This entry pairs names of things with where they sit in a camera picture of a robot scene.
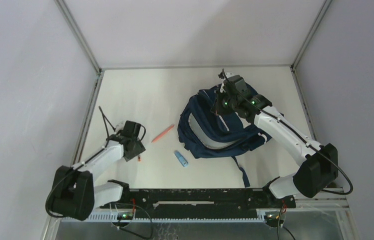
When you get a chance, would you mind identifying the navy blue student backpack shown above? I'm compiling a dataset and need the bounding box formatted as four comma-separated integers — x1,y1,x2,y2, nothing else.
177,82,285,189

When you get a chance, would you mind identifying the black mounting rail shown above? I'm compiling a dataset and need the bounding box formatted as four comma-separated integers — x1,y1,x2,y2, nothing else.
102,188,297,220

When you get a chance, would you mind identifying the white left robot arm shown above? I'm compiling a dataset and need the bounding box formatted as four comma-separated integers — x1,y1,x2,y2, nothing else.
45,120,146,221

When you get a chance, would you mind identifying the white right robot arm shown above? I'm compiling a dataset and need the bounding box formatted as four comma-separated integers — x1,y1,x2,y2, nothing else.
212,72,339,208

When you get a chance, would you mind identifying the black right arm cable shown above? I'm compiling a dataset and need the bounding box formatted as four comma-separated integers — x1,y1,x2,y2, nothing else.
218,68,354,196

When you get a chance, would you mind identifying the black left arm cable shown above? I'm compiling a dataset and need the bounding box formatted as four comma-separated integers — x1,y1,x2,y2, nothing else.
45,105,146,220

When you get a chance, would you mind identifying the orange pen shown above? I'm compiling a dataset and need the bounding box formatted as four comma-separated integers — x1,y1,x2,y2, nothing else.
151,124,175,143

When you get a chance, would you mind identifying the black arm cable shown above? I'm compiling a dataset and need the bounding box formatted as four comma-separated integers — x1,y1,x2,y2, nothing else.
45,105,146,220
218,68,354,196

